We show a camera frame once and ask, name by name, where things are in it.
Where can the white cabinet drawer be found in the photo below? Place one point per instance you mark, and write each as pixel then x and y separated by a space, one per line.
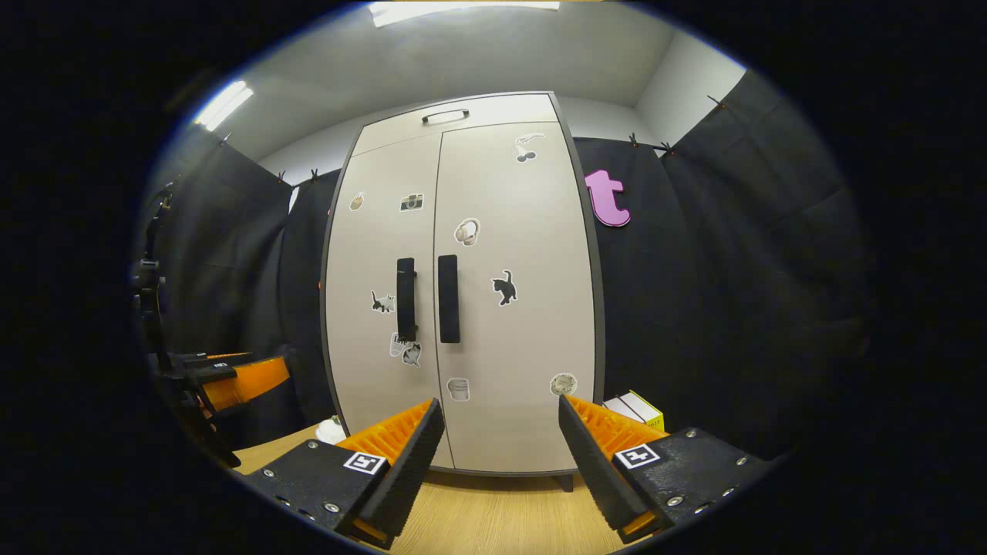
pixel 501 112

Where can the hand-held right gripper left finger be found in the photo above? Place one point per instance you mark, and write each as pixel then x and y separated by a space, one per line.
pixel 409 478

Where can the small cardboard box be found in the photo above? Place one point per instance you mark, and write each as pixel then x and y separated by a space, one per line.
pixel 644 408

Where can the white cabinet door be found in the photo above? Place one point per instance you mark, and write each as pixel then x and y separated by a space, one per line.
pixel 540 347
pixel 362 254

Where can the white shoe cabinet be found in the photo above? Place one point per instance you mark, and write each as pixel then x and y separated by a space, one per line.
pixel 565 482

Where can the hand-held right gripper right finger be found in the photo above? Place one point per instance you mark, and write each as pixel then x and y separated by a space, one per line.
pixel 590 470

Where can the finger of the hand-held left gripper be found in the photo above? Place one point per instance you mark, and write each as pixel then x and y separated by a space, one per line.
pixel 247 381
pixel 224 358

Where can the small white object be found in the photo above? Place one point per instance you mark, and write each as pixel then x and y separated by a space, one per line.
pixel 331 432

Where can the ceiling light panel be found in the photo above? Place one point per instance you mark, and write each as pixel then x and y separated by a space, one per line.
pixel 463 11
pixel 224 105

